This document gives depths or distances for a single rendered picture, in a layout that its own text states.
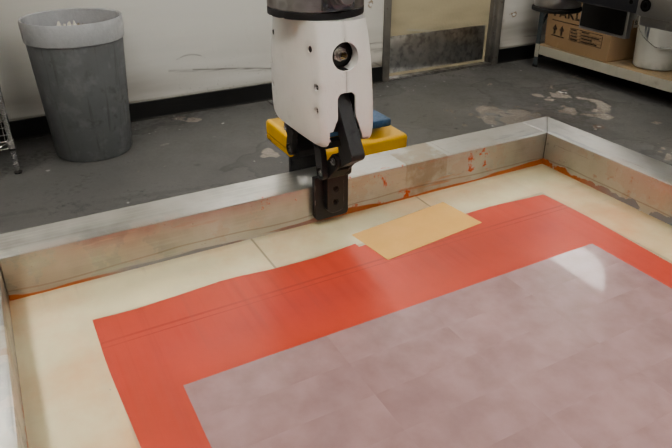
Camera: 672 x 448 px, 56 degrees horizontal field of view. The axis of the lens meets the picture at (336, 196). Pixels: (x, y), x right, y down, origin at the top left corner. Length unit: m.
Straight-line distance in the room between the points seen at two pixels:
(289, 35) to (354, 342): 0.23
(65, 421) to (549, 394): 0.27
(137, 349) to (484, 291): 0.24
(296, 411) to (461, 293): 0.16
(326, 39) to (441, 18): 4.18
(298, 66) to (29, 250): 0.23
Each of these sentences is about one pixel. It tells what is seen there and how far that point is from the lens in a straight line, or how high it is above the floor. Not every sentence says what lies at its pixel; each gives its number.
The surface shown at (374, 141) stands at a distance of 0.73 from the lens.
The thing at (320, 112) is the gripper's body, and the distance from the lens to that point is 0.48.
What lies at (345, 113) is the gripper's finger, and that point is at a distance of 0.48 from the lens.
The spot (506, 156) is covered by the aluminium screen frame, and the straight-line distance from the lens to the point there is 0.65.
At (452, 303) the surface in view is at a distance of 0.46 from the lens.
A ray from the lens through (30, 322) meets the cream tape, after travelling 0.48.
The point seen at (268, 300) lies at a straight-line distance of 0.45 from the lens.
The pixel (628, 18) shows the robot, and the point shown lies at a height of 1.03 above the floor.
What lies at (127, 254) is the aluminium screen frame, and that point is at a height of 0.97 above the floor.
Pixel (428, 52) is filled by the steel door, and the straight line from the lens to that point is 4.63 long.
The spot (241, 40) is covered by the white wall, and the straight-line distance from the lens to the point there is 3.86.
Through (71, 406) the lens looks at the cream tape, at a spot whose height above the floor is 0.96.
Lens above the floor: 1.22
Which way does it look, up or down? 26 degrees down
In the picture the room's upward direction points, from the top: straight up
